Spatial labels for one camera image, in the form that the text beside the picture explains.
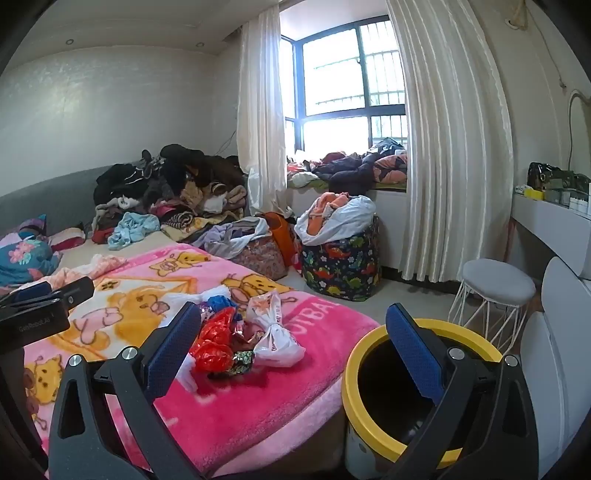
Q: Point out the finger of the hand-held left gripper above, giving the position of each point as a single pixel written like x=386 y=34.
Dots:
x=74 y=290

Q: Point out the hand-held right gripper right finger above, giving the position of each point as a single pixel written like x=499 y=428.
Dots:
x=413 y=353

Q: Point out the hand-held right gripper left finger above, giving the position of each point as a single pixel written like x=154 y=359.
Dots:
x=171 y=353

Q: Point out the red plastic bag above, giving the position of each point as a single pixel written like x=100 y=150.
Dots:
x=214 y=341

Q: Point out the yellow-rimmed trash bin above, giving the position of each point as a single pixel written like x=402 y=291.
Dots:
x=364 y=355

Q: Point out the clear plastic bag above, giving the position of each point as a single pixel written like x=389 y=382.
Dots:
x=184 y=299

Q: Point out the blue wrapper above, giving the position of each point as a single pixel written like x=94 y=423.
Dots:
x=222 y=304

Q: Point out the white plastic bag orange print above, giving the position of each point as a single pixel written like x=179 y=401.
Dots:
x=277 y=344

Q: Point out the pale pink cloth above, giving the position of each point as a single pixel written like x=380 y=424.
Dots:
x=92 y=266

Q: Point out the red striped pillow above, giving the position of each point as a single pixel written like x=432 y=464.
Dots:
x=69 y=239

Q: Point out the blue floral quilt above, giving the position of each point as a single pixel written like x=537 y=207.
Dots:
x=23 y=258

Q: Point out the light blue garment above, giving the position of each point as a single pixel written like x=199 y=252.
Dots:
x=134 y=228

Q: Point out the grey headboard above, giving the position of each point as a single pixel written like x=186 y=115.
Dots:
x=55 y=198

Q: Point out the white round stool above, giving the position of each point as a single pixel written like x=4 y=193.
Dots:
x=496 y=279

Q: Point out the dinosaur print storage bag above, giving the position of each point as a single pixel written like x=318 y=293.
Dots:
x=341 y=267

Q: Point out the pink cartoon printed blanket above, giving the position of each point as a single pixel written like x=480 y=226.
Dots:
x=277 y=392

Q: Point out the floral fabric bag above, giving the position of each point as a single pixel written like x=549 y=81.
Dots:
x=261 y=258

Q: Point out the grey white clothes heap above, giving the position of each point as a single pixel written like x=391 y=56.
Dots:
x=235 y=235

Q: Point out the white bag of orange clothes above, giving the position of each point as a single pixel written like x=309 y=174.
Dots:
x=353 y=217

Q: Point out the white chair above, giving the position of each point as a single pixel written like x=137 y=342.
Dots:
x=563 y=369

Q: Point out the dark clothes pile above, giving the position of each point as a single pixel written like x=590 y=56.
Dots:
x=184 y=170

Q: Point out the white dressing table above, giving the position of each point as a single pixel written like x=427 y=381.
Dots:
x=545 y=224

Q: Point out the wide white curtain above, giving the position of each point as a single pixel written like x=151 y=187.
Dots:
x=443 y=161

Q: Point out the windowsill clothes pile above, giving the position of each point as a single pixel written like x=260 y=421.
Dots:
x=351 y=168

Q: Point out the yellow small box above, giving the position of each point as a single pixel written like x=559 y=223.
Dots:
x=531 y=194

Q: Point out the dark handbag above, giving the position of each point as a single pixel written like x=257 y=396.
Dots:
x=540 y=175

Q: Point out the black framed window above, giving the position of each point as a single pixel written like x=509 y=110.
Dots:
x=364 y=111

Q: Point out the narrow white curtain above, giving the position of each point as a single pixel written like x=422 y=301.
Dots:
x=261 y=115

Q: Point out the oval mirror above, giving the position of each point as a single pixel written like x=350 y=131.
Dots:
x=585 y=134

